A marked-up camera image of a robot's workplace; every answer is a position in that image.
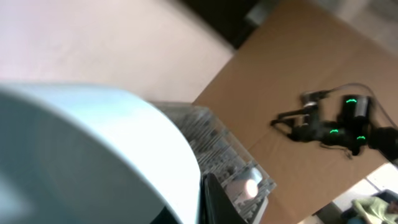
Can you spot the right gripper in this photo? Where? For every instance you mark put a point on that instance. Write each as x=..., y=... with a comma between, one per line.
x=309, y=130

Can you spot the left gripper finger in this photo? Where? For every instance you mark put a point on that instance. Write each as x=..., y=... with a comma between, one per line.
x=215, y=206

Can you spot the white pink cup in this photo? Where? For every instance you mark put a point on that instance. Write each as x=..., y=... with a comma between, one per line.
x=242, y=190

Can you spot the white blue cup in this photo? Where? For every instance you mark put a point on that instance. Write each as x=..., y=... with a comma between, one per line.
x=253, y=174

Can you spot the light blue rice bowl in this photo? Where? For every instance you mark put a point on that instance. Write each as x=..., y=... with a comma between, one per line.
x=92, y=154

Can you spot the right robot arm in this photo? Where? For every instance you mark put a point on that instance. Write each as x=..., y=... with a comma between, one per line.
x=352, y=129

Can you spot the grey dishwasher rack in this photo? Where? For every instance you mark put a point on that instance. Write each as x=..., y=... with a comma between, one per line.
x=219, y=152

